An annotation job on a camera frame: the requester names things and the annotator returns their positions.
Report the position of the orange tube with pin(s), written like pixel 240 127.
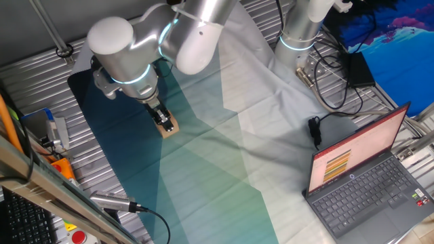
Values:
pixel 6 122

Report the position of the grey box red button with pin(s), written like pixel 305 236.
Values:
pixel 78 237

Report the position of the yellow box green button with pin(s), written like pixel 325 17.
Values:
pixel 69 226

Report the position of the aluminium frame bar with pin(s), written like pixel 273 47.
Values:
pixel 51 184

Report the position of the small wooden block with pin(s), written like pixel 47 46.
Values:
pixel 166 135

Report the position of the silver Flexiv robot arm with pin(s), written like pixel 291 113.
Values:
pixel 125 57

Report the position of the blue pink printed poster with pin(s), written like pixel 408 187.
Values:
pixel 400 51

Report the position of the black keyboard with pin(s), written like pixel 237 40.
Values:
pixel 23 220

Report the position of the thin metal rod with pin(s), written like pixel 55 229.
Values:
pixel 51 30

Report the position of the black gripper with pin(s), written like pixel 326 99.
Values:
pixel 154 108

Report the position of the orange box red button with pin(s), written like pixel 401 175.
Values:
pixel 64 169

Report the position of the black power brick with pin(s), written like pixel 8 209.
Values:
pixel 359 69

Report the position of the silver ribbed depth camera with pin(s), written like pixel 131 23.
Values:
pixel 108 200

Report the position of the blue green white tablecloth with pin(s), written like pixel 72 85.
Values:
pixel 210 162

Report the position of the aluminium corner profile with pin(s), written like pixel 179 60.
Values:
pixel 418 142

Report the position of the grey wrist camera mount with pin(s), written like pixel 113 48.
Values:
pixel 105 86

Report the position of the grey laptop computer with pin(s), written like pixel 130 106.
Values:
pixel 366 196

